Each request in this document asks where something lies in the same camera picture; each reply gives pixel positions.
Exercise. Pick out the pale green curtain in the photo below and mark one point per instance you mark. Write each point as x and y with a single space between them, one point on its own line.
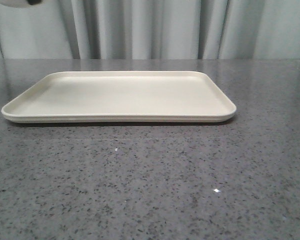
152 29

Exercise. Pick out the cream rectangular plastic tray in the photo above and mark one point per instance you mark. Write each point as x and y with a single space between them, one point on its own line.
121 96

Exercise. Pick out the white smiley mug black handle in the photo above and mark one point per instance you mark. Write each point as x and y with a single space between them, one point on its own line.
21 4

